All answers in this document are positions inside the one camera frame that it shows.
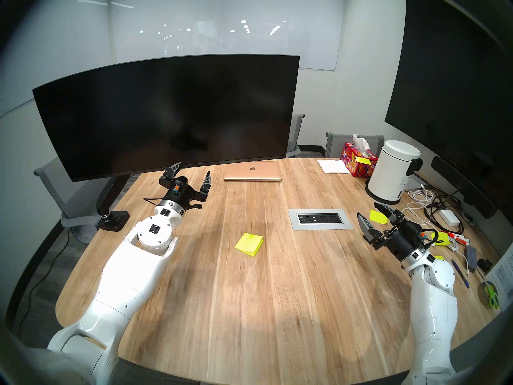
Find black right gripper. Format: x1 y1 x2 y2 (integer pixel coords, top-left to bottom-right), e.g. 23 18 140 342
357 203 429 264

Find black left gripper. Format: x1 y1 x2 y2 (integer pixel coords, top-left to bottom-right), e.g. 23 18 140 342
159 162 212 210

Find yellow sticky note pad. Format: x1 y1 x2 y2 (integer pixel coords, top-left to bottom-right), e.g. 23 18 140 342
234 233 264 257

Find curved black monitor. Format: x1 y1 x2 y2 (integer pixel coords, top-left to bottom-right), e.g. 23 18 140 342
33 54 300 183

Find white pedal trash can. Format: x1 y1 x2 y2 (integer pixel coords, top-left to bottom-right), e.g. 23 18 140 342
365 140 423 205

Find silver table outlet panel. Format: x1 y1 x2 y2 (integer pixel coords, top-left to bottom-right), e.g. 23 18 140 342
288 209 353 231

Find red floral tissue box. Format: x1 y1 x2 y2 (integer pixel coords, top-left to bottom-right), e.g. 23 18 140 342
340 134 378 178

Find gold closed laptop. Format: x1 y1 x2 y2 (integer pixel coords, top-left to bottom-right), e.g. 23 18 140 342
224 161 282 182

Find white paper napkin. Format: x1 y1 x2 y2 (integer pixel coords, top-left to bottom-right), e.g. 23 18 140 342
317 159 351 174

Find grey mesh office chair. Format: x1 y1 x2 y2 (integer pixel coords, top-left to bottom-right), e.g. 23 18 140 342
286 113 306 159
325 132 385 159
34 158 117 244

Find black video sound bar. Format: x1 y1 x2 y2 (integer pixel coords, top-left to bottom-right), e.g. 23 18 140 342
431 156 497 219

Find blue pen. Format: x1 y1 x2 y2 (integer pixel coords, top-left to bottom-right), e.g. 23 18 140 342
451 259 470 288

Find white printed paper sheet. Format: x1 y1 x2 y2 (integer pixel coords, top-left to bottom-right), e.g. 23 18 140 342
485 254 513 312

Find white charging cable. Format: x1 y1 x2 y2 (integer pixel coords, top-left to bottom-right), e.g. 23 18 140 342
400 184 470 274

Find black coiled cable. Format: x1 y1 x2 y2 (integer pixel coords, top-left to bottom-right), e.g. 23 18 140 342
424 184 465 235

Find green handled scissors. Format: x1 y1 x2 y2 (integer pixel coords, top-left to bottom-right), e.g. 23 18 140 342
480 273 500 310

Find large black wall television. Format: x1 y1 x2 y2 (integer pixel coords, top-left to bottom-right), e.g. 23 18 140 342
384 0 513 196

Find glass wall whiteboard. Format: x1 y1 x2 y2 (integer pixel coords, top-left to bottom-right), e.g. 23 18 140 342
110 0 346 72

